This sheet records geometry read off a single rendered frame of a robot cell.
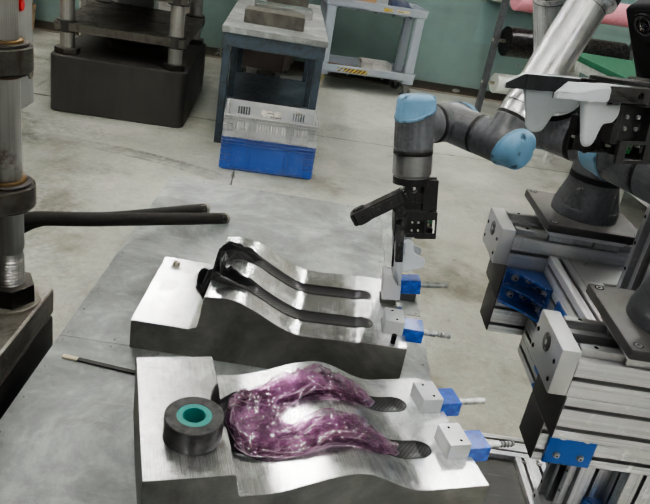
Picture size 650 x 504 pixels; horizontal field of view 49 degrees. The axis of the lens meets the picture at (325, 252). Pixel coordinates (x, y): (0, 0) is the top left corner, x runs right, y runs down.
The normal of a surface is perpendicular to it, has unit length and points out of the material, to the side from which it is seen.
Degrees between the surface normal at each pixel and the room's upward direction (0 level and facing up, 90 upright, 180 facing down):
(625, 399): 90
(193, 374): 0
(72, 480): 0
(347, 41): 90
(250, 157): 90
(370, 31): 90
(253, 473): 0
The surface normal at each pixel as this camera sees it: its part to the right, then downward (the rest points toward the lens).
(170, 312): 0.16, -0.89
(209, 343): -0.04, 0.43
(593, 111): 0.62, 0.31
